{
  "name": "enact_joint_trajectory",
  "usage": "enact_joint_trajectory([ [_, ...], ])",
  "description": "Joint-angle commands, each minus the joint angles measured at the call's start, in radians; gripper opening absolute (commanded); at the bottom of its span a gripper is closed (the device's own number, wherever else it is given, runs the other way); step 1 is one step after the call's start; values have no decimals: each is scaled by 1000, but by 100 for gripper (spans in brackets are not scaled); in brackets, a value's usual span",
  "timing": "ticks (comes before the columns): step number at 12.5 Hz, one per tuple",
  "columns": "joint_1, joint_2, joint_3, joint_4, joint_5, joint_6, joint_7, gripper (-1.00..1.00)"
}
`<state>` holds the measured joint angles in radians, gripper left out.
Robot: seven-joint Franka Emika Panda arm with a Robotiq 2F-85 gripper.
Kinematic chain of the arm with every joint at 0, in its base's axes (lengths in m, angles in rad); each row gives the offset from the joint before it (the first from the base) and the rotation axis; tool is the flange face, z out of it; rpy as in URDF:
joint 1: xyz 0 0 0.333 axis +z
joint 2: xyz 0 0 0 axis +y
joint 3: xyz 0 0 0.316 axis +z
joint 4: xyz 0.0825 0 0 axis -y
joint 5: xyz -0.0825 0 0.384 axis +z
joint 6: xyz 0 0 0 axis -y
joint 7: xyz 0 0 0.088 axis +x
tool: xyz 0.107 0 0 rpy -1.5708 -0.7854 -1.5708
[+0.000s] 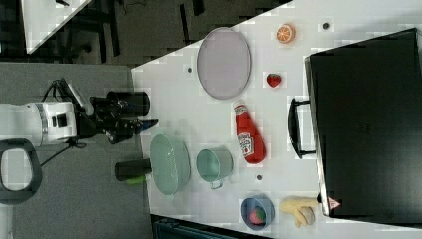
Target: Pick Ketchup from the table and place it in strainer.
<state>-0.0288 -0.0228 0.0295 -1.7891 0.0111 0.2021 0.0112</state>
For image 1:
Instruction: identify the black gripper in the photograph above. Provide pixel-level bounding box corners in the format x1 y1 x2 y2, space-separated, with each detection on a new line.
77 97 159 144

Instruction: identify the red felt ketchup bottle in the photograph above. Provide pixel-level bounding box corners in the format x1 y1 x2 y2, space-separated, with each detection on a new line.
234 104 266 164

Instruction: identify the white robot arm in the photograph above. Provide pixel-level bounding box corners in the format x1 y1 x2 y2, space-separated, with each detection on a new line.
1 97 158 205

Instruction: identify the green oval strainer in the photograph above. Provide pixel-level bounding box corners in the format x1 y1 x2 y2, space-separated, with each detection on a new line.
150 134 191 196

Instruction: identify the black cylinder upper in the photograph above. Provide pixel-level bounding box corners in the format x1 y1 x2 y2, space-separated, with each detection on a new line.
106 92 150 117

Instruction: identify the black cylinder with green clip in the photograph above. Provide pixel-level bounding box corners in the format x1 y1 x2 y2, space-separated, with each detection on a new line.
114 159 152 185

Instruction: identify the green metal pot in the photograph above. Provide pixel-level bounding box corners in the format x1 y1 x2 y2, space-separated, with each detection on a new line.
196 145 234 190

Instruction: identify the grey round plate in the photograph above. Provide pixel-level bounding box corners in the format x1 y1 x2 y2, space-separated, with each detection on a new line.
197 27 251 100

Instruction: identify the white background table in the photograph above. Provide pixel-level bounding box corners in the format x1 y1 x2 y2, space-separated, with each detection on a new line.
20 0 92 54

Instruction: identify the red strawberry toy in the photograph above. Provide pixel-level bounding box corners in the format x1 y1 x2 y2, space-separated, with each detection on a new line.
267 74 282 88

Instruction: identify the blue bowl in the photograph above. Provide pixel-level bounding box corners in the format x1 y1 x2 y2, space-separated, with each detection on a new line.
240 194 275 231

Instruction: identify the strawberry toy in bowl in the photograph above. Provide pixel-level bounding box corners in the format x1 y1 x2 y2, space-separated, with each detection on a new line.
249 208 266 225

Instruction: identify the orange slice toy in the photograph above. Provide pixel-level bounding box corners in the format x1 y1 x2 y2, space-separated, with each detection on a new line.
276 23 296 44

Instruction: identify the yellow banana toy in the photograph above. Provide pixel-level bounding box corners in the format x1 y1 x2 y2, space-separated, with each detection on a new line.
279 196 319 228

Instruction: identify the black toaster oven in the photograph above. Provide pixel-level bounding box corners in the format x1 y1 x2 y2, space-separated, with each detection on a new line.
304 28 422 228

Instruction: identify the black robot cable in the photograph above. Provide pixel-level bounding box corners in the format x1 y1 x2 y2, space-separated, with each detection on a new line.
39 78 88 167

